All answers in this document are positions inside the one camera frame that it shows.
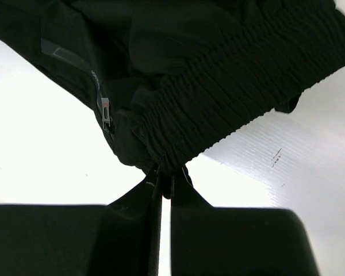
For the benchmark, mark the black shorts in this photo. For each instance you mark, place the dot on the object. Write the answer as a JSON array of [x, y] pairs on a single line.
[[168, 79]]

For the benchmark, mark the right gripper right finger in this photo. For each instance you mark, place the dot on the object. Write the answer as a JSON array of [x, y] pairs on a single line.
[[208, 240]]

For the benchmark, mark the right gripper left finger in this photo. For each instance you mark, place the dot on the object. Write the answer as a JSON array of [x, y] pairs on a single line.
[[121, 238]]

